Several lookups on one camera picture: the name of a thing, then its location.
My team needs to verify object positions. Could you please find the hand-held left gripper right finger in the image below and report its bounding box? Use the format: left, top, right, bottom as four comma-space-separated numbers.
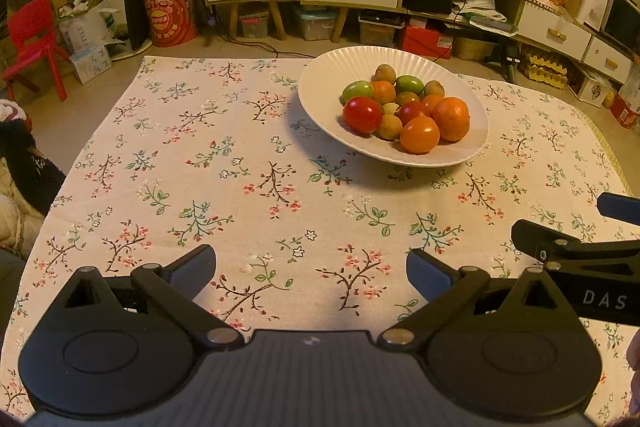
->
377, 248, 568, 350

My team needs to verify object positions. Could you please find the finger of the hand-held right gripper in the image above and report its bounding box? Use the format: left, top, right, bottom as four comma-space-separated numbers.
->
510, 218, 640, 273
596, 192, 640, 228

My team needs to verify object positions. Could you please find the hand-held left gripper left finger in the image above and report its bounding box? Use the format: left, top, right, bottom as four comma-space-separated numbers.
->
57, 243, 246, 353

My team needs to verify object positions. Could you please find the orange tomato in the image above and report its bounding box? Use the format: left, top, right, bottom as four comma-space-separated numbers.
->
399, 115, 441, 155

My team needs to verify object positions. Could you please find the red tomato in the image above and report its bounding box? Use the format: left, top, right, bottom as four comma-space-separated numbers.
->
342, 96, 385, 134
397, 101, 430, 124

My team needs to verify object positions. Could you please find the white ribbed plate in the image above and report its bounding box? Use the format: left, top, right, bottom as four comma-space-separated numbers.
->
298, 47, 490, 168

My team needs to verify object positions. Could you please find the yellow woven mat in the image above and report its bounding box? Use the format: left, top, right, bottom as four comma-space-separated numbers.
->
582, 114, 633, 198

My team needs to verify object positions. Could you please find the floral tablecloth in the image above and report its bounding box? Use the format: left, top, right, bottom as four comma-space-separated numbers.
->
0, 55, 632, 423

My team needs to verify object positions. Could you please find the small red carton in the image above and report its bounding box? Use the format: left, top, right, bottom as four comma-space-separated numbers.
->
610, 77, 640, 130

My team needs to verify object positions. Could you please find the white printed carton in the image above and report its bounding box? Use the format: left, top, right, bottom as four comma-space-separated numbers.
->
570, 69, 613, 108

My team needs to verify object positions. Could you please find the large orange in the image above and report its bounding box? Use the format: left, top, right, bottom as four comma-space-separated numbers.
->
431, 97, 471, 142

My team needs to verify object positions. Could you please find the stack of egg cartons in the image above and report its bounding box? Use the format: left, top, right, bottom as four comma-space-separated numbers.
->
520, 47, 571, 88

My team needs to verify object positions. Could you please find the black tripod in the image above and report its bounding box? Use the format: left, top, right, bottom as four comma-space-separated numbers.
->
487, 42, 523, 82

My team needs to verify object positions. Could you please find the black microwave oven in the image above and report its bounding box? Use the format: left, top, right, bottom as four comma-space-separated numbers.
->
597, 0, 640, 50

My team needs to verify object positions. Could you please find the long wooden media cabinet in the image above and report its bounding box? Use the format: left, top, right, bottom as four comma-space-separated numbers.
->
400, 0, 636, 85

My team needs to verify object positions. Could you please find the beige and black fleece jacket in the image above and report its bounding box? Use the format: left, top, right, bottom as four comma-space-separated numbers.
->
0, 99, 68, 258

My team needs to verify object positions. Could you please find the beige plastic basin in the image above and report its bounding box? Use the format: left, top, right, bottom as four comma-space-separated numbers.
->
452, 38, 498, 61

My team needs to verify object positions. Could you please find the pile of white papers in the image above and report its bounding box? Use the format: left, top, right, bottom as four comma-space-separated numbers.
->
462, 0, 521, 35

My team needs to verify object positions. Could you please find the red cardboard box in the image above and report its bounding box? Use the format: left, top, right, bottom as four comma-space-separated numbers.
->
400, 24, 453, 60

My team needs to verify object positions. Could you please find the tissue box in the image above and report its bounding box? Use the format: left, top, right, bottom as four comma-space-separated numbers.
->
69, 44, 113, 86

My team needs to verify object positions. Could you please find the clear plastic storage box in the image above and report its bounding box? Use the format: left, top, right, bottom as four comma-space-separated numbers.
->
292, 6, 337, 42
239, 4, 271, 40
357, 11, 406, 48

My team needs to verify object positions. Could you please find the red printed drum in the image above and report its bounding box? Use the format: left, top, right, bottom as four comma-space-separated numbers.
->
138, 0, 200, 48

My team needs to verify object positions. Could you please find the black flat panel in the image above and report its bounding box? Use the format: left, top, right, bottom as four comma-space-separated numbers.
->
123, 0, 151, 52

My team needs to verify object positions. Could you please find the white plastic bag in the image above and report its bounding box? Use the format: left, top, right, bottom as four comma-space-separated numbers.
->
57, 7, 121, 55

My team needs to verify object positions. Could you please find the red plastic chair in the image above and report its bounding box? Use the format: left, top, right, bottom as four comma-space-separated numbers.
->
2, 0, 68, 102

